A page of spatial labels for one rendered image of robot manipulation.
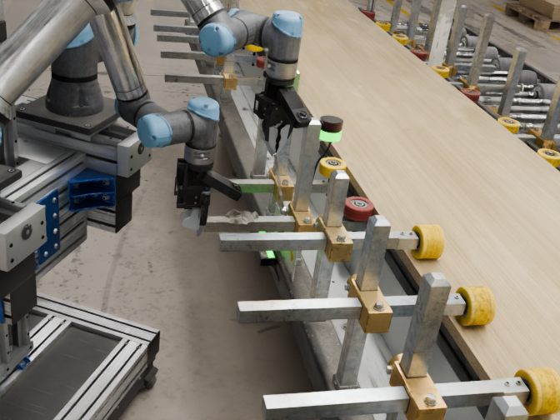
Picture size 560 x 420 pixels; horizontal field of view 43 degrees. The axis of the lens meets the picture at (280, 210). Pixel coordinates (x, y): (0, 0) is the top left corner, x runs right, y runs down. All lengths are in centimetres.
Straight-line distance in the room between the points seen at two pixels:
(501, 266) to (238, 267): 166
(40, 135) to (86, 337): 77
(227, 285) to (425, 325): 197
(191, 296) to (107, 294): 34
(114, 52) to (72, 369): 110
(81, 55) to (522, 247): 121
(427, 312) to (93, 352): 144
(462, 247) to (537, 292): 22
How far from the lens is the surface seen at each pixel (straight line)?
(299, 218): 183
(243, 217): 181
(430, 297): 114
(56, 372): 233
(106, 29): 160
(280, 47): 171
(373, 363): 180
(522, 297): 168
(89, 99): 191
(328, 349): 168
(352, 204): 187
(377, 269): 140
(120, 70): 164
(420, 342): 119
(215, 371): 264
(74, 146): 194
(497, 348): 149
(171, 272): 313
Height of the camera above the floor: 175
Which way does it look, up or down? 28 degrees down
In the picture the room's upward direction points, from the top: 8 degrees clockwise
